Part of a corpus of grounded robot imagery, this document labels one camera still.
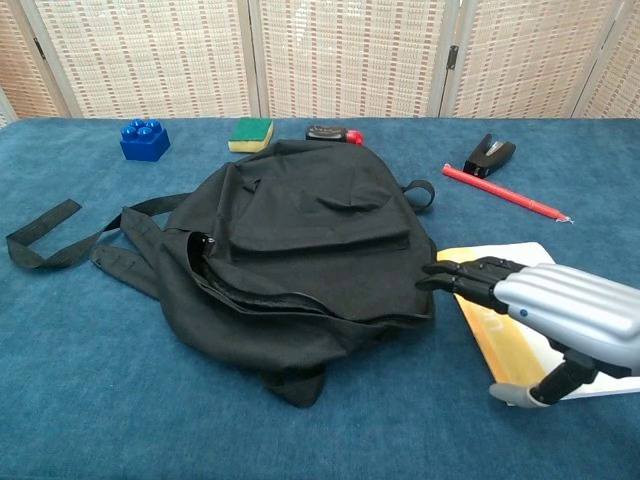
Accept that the right silver and black robot hand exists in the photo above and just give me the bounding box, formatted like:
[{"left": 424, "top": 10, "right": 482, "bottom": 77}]
[{"left": 416, "top": 256, "right": 640, "bottom": 409}]

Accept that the yellow and white notebook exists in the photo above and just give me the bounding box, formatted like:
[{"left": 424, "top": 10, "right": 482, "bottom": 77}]
[{"left": 435, "top": 241, "right": 640, "bottom": 407}]

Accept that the black fabric backpack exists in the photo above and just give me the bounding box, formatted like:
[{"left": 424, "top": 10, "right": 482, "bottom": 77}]
[{"left": 5, "top": 139, "right": 439, "bottom": 410}]

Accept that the red pen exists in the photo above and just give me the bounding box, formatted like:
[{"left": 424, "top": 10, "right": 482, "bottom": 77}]
[{"left": 441, "top": 164, "right": 574, "bottom": 225}]

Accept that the black stapler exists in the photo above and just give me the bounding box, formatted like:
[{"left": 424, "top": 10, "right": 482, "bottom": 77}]
[{"left": 462, "top": 133, "right": 517, "bottom": 179}]

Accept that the woven folding screen panel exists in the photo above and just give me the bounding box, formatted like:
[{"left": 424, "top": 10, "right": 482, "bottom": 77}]
[
  {"left": 19, "top": 0, "right": 261, "bottom": 120},
  {"left": 248, "top": 0, "right": 459, "bottom": 120},
  {"left": 572, "top": 0, "right": 640, "bottom": 120},
  {"left": 0, "top": 0, "right": 71, "bottom": 120},
  {"left": 439, "top": 0, "right": 631, "bottom": 120}
]

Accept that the small black box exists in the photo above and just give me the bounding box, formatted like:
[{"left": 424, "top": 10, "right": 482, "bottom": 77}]
[{"left": 305, "top": 124, "right": 350, "bottom": 143}]

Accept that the green and yellow sponge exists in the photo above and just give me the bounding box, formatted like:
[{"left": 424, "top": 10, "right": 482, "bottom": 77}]
[{"left": 227, "top": 117, "right": 275, "bottom": 154}]

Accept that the blue toy building brick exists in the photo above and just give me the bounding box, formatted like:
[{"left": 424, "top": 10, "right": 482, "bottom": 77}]
[{"left": 119, "top": 118, "right": 172, "bottom": 162}]

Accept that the blue velvet table cover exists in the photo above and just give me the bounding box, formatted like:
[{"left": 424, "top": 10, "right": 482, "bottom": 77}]
[{"left": 0, "top": 117, "right": 640, "bottom": 480}]

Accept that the grey mesh partition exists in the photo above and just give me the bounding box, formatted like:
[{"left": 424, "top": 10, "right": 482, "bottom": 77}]
[{"left": 0, "top": 89, "right": 19, "bottom": 129}]

